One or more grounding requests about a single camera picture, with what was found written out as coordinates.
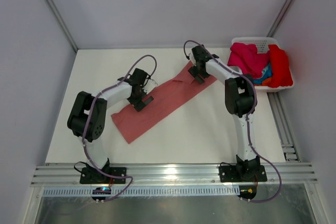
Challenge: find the aluminium corner post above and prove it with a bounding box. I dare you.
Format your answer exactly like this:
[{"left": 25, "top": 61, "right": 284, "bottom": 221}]
[
  {"left": 44, "top": 0, "right": 79, "bottom": 53},
  {"left": 267, "top": 0, "right": 295, "bottom": 37}
]

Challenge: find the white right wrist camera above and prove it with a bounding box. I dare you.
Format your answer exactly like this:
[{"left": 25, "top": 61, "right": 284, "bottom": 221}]
[{"left": 185, "top": 52, "right": 194, "bottom": 61}]

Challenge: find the right aluminium corner post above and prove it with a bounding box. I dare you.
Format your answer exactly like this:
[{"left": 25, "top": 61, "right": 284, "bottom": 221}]
[{"left": 267, "top": 0, "right": 295, "bottom": 37}]

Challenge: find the aluminium mounting rail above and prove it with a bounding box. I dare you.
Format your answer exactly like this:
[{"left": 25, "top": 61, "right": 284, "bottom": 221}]
[{"left": 31, "top": 162, "right": 318, "bottom": 187}]

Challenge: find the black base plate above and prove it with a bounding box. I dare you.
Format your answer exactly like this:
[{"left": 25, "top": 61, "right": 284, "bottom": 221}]
[
  {"left": 79, "top": 166, "right": 127, "bottom": 185},
  {"left": 218, "top": 163, "right": 268, "bottom": 183}
]

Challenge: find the black controller board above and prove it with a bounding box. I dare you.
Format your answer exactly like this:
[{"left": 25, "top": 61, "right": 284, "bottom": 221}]
[
  {"left": 91, "top": 186, "right": 111, "bottom": 201},
  {"left": 238, "top": 186, "right": 257, "bottom": 200}
]

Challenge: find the magenta t shirt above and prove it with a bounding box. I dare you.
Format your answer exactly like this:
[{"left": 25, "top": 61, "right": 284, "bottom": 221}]
[{"left": 227, "top": 42, "right": 270, "bottom": 79}]

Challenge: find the left aluminium corner post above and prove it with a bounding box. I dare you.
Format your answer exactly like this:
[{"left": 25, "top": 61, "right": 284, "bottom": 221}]
[{"left": 44, "top": 0, "right": 79, "bottom": 53}]

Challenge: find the left black controller board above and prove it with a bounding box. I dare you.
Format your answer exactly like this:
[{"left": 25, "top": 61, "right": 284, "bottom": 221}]
[{"left": 91, "top": 186, "right": 111, "bottom": 201}]

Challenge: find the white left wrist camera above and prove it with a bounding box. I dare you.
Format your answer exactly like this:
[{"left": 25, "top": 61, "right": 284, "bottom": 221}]
[{"left": 144, "top": 79, "right": 158, "bottom": 94}]

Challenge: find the right side aluminium rail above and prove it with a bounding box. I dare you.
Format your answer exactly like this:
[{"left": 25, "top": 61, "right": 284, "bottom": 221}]
[{"left": 267, "top": 92, "right": 301, "bottom": 163}]

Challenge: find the slotted grey cable duct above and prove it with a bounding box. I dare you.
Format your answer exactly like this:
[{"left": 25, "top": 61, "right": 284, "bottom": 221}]
[{"left": 42, "top": 185, "right": 239, "bottom": 197}]

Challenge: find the orange garment in basket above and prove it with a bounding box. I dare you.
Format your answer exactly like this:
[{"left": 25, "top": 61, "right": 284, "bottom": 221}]
[{"left": 254, "top": 77, "right": 272, "bottom": 87}]

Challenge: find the right black controller board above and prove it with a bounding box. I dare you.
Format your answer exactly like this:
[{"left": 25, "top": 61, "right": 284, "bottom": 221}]
[{"left": 238, "top": 186, "right": 257, "bottom": 200}]

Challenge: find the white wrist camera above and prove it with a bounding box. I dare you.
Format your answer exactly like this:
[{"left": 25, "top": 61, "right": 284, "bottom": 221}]
[
  {"left": 144, "top": 79, "right": 158, "bottom": 94},
  {"left": 185, "top": 52, "right": 194, "bottom": 61}
]

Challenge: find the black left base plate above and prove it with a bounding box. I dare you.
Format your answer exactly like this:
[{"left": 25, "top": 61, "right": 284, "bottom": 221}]
[{"left": 79, "top": 166, "right": 127, "bottom": 185}]

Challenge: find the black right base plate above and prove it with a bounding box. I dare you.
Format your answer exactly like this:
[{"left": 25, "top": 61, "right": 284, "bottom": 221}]
[{"left": 218, "top": 163, "right": 268, "bottom": 183}]

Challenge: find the red t shirt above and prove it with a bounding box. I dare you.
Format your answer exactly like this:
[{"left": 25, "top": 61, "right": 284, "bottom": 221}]
[{"left": 268, "top": 45, "right": 293, "bottom": 88}]

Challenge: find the salmon pink t shirt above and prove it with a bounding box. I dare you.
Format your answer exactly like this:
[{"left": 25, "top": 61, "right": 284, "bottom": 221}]
[{"left": 111, "top": 62, "right": 216, "bottom": 144}]

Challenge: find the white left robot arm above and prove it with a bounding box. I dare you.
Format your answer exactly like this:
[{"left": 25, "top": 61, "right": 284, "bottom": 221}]
[{"left": 67, "top": 68, "right": 158, "bottom": 184}]

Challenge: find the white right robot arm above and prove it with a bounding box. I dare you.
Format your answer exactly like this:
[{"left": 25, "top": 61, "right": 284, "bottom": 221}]
[{"left": 187, "top": 45, "right": 260, "bottom": 181}]

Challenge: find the white perforated plastic basket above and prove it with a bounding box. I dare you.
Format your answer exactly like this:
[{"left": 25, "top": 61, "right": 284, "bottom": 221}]
[{"left": 228, "top": 37, "right": 295, "bottom": 92}]

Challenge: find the blue garment in basket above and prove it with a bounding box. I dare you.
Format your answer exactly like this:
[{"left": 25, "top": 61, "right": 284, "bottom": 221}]
[{"left": 254, "top": 63, "right": 272, "bottom": 85}]

